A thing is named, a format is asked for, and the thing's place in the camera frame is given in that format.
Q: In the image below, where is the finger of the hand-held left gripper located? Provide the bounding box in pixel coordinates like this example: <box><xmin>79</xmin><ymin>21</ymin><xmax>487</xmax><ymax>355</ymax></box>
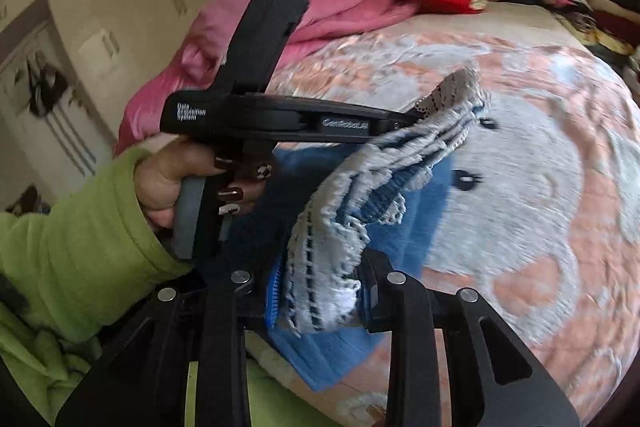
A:
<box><xmin>300</xmin><ymin>99</ymin><xmax>423</xmax><ymax>144</ymax></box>

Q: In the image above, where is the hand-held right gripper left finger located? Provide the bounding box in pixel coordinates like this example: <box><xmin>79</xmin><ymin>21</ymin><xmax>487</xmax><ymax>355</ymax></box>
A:
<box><xmin>55</xmin><ymin>263</ymin><xmax>282</xmax><ymax>427</ymax></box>

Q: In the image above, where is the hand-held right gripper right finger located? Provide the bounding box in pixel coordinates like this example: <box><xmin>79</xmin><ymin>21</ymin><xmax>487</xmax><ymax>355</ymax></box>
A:
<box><xmin>357</xmin><ymin>251</ymin><xmax>582</xmax><ymax>427</ymax></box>

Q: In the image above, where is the person's left forearm green sleeve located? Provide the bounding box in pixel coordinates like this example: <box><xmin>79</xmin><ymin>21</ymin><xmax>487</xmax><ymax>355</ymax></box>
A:
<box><xmin>0</xmin><ymin>147</ymin><xmax>196</xmax><ymax>343</ymax></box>

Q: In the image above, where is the person's left hand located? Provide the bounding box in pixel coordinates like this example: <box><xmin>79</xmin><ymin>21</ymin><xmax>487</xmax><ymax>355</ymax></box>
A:
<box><xmin>134</xmin><ymin>141</ymin><xmax>279</xmax><ymax>228</ymax></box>

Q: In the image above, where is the pink quilt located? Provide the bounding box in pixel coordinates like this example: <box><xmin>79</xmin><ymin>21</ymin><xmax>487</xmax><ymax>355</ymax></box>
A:
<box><xmin>112</xmin><ymin>0</ymin><xmax>421</xmax><ymax>158</ymax></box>

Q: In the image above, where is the peach and white bedspread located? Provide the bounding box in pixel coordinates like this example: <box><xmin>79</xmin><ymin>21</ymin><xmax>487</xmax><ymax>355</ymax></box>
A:
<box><xmin>245</xmin><ymin>29</ymin><xmax>640</xmax><ymax>423</ymax></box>

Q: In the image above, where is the beige bed sheet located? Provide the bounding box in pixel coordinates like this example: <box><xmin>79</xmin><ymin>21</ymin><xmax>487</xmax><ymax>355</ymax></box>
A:
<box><xmin>400</xmin><ymin>2</ymin><xmax>591</xmax><ymax>48</ymax></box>

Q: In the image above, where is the dark hanging item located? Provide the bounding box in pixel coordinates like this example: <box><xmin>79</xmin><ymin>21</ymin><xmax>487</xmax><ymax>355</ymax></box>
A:
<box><xmin>25</xmin><ymin>52</ymin><xmax>71</xmax><ymax>118</ymax></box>

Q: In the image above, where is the white door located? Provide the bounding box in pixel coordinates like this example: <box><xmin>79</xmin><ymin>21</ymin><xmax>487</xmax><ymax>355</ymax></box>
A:
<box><xmin>0</xmin><ymin>0</ymin><xmax>116</xmax><ymax>218</ymax></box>

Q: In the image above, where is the pile of folded clothes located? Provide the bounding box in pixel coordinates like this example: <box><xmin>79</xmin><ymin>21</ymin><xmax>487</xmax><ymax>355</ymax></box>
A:
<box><xmin>525</xmin><ymin>0</ymin><xmax>640</xmax><ymax>98</ymax></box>

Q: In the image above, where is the white wall panel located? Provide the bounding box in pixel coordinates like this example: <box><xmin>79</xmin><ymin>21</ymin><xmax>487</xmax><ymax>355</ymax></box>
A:
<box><xmin>77</xmin><ymin>29</ymin><xmax>121</xmax><ymax>68</ymax></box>

